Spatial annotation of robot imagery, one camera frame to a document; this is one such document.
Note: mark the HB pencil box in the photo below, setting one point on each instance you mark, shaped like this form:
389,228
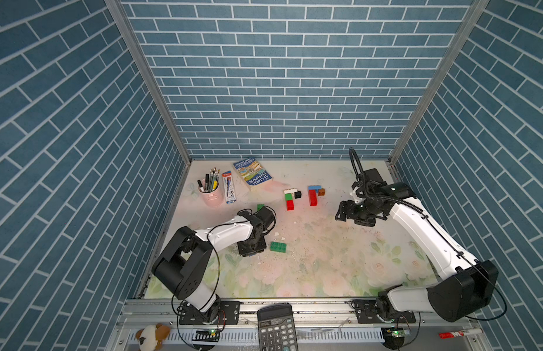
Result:
228,187

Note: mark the red white marker pen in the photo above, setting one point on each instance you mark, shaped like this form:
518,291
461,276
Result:
462,333

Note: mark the black calculator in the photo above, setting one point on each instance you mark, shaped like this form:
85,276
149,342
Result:
276,328

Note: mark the aluminium corner post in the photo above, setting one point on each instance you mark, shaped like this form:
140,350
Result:
117,12
471,17

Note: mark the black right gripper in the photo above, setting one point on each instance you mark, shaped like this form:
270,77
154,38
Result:
344,210

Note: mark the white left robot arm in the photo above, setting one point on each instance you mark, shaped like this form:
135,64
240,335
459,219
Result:
182,264

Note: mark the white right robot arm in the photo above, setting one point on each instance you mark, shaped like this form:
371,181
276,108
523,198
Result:
466,284

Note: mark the bundle of pencils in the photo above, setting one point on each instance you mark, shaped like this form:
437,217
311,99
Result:
211,180

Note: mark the plush toy dog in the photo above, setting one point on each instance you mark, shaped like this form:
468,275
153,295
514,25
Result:
152,337

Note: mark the aluminium corner post left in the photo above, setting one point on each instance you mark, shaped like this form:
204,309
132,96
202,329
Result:
117,12

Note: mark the pink metal pencil bucket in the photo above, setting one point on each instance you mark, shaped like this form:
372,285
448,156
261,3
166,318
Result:
212,198

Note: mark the aluminium corner post right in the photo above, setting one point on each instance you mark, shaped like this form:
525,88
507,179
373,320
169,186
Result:
471,17

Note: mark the green long lego brick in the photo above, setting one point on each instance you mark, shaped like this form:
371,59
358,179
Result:
278,247

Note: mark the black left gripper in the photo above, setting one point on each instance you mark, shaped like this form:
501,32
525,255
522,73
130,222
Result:
247,253

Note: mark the blue Treehouse paperback book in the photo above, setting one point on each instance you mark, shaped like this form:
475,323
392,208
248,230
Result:
252,172

